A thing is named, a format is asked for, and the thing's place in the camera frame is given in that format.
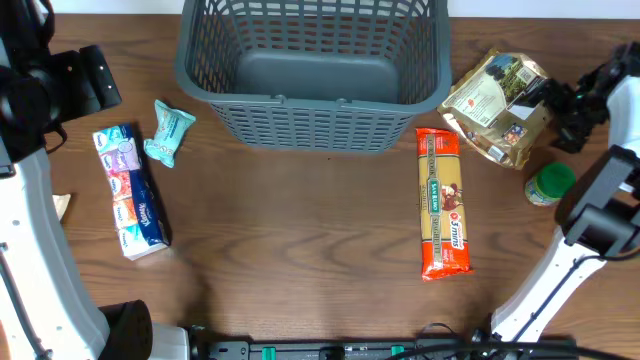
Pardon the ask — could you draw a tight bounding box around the gold foil food pouch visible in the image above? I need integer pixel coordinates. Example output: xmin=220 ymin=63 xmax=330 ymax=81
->
xmin=437 ymin=48 xmax=550 ymax=170

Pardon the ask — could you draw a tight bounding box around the orange spaghetti packet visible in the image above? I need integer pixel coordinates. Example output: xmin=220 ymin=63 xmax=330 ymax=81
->
xmin=416 ymin=127 xmax=472 ymax=281

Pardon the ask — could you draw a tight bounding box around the grey plastic slotted basket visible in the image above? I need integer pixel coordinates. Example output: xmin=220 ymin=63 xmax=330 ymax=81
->
xmin=175 ymin=0 xmax=452 ymax=153

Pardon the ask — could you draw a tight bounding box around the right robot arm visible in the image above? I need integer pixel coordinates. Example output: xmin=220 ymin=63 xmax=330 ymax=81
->
xmin=488 ymin=42 xmax=639 ymax=345

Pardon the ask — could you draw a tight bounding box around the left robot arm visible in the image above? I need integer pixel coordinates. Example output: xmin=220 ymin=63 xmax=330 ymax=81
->
xmin=1 ymin=1 xmax=191 ymax=359

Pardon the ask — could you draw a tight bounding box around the green lid jar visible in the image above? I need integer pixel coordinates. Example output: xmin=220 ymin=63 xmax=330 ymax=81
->
xmin=524 ymin=162 xmax=576 ymax=206

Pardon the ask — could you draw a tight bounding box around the teal snack packet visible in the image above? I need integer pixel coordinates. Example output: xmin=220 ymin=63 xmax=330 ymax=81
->
xmin=143 ymin=100 xmax=196 ymax=168

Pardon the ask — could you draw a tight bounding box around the crumpled beige paper bag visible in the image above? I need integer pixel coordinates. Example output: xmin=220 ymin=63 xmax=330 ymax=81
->
xmin=52 ymin=194 xmax=71 ymax=220

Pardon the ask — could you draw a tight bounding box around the Kleenex tissue multipack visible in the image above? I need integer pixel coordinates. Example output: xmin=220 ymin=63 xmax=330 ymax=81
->
xmin=92 ymin=124 xmax=170 ymax=260

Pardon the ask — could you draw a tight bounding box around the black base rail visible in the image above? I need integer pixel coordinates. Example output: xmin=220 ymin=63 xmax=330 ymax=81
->
xmin=188 ymin=326 xmax=578 ymax=360

